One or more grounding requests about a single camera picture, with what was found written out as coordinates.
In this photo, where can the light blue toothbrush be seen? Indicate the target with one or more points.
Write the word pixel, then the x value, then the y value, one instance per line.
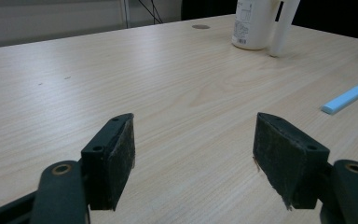
pixel 348 99

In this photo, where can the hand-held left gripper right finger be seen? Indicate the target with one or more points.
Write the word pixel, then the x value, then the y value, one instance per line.
pixel 287 161

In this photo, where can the round table grommet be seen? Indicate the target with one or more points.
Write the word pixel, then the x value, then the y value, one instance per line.
pixel 200 26

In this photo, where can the white mug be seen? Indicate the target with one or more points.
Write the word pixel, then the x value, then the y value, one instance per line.
pixel 254 23

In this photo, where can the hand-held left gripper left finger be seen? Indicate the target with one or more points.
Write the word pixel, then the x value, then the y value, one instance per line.
pixel 107 161

